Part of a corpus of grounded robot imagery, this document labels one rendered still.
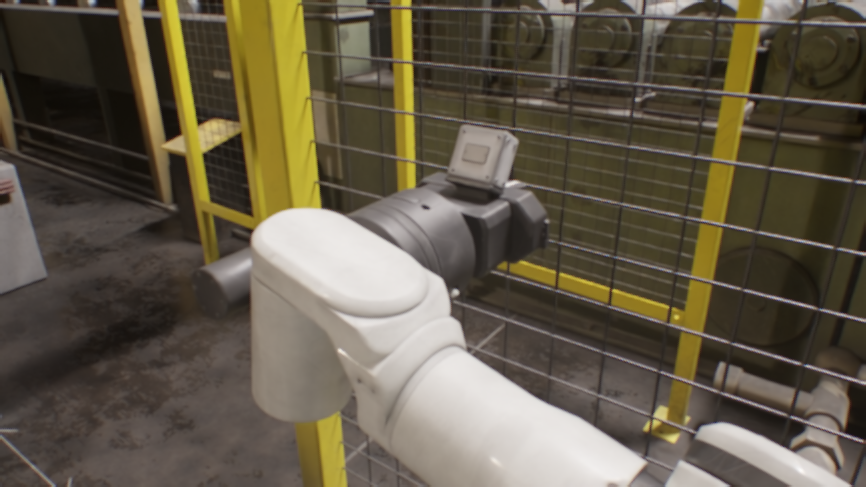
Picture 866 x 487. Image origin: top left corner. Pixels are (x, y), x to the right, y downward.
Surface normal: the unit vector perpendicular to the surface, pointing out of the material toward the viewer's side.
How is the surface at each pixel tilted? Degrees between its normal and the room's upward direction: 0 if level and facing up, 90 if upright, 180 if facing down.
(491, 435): 33
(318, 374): 99
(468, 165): 60
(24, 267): 90
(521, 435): 17
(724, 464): 49
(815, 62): 90
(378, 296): 11
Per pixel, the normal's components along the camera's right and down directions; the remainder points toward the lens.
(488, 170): -0.52, -0.16
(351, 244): 0.14, -0.85
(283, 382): -0.22, 0.48
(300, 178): 0.81, 0.23
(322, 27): -0.59, 0.34
